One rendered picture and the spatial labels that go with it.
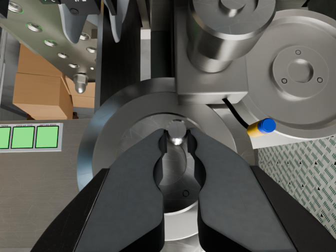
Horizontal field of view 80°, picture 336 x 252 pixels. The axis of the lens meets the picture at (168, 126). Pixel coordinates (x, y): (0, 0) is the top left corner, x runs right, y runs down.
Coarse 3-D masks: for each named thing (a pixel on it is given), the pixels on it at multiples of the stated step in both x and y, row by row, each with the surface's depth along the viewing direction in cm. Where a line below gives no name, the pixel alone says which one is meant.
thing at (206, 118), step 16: (144, 96) 17; (160, 96) 17; (128, 112) 16; (144, 112) 16; (176, 112) 16; (192, 112) 16; (208, 112) 16; (112, 128) 16; (208, 128) 16; (224, 128) 16; (96, 144) 16; (112, 144) 16; (96, 160) 16; (112, 160) 16; (192, 208) 15; (176, 224) 15; (192, 224) 15
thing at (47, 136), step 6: (54, 126) 50; (42, 132) 50; (48, 132) 50; (54, 132) 50; (42, 138) 50; (48, 138) 50; (54, 138) 50; (36, 144) 49; (42, 144) 49; (48, 144) 49; (54, 144) 49
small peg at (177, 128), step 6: (174, 120) 12; (180, 120) 12; (168, 126) 12; (174, 126) 12; (180, 126) 12; (186, 126) 12; (168, 132) 12; (174, 132) 12; (180, 132) 12; (186, 132) 12; (168, 138) 13; (174, 138) 12; (180, 138) 12; (174, 144) 15
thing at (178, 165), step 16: (160, 112) 15; (128, 128) 15; (144, 128) 15; (128, 144) 15; (176, 160) 15; (192, 160) 15; (176, 176) 15; (192, 176) 14; (176, 192) 14; (192, 192) 14; (176, 208) 14
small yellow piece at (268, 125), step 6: (228, 102) 15; (234, 108) 15; (234, 114) 14; (240, 120) 14; (264, 120) 11; (270, 120) 11; (246, 126) 14; (252, 126) 12; (258, 126) 12; (264, 126) 11; (270, 126) 11; (252, 132) 13; (258, 132) 12; (264, 132) 11
